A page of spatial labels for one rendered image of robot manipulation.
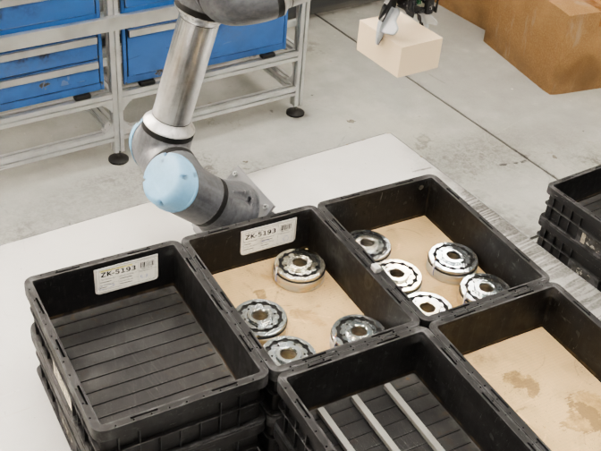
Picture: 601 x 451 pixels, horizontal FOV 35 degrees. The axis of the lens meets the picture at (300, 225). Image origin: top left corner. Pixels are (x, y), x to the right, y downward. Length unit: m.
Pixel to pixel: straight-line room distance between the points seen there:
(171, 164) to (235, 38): 1.86
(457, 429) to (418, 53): 0.92
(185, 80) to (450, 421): 0.88
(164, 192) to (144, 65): 1.72
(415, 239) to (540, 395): 0.48
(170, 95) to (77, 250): 0.43
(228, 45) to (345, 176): 1.45
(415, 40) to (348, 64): 2.41
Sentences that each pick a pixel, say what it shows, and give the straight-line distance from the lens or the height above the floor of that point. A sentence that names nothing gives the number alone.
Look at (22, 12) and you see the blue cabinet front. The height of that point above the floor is 0.68.
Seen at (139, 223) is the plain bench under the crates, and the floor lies 0.70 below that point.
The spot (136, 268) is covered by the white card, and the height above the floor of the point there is 0.90.
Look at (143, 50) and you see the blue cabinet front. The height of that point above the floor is 0.45.
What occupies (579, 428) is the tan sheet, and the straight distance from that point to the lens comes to 1.73.
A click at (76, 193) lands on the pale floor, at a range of 3.61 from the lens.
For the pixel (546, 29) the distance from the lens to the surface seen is 4.57.
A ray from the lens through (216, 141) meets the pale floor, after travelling 3.91.
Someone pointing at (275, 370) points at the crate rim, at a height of 0.93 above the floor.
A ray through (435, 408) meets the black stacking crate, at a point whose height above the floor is 0.83.
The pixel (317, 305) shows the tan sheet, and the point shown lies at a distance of 1.84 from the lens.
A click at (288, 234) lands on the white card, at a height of 0.88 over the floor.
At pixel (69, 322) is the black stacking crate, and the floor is 0.83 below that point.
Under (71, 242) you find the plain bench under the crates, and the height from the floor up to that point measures 0.70.
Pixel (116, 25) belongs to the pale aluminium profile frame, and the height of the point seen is 0.58.
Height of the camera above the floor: 2.03
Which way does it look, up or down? 36 degrees down
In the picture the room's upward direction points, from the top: 5 degrees clockwise
